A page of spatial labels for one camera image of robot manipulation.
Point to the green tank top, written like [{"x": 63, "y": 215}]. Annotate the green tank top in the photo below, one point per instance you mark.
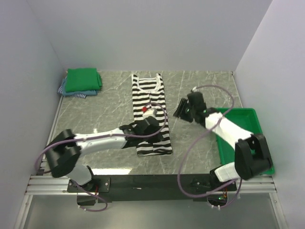
[{"x": 83, "y": 79}]

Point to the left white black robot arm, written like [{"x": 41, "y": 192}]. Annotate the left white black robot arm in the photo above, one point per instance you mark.
[{"x": 64, "y": 151}]

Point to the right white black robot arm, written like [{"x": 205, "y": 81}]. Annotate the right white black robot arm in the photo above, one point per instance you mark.
[{"x": 250, "y": 150}]

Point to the green plastic tray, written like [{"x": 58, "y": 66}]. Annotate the green plastic tray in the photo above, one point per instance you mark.
[{"x": 245, "y": 118}]

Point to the blue white striped tank top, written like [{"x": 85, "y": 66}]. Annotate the blue white striped tank top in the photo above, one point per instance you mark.
[{"x": 65, "y": 94}]

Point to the black white striped tank top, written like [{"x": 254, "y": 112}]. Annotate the black white striped tank top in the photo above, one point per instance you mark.
[{"x": 149, "y": 93}]

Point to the folded blue tank top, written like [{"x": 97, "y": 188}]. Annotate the folded blue tank top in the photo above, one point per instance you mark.
[{"x": 88, "y": 93}]

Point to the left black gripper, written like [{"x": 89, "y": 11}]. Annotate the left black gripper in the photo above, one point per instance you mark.
[{"x": 158, "y": 137}]

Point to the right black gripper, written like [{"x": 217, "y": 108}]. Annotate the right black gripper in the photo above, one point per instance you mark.
[{"x": 179, "y": 112}]

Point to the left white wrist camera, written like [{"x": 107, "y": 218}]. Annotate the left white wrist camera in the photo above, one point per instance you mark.
[{"x": 147, "y": 112}]

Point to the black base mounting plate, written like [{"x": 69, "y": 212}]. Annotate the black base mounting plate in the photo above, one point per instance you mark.
[{"x": 150, "y": 187}]

